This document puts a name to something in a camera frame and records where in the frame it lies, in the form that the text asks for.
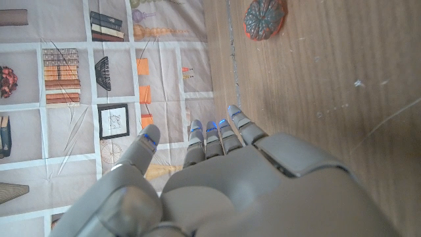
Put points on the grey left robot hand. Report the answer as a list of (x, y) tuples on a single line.
[(250, 191)]

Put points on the grey orange toy fruit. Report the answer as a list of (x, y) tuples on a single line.
[(264, 18)]

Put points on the printed bookshelf backdrop cloth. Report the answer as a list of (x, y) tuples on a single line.
[(82, 131)]

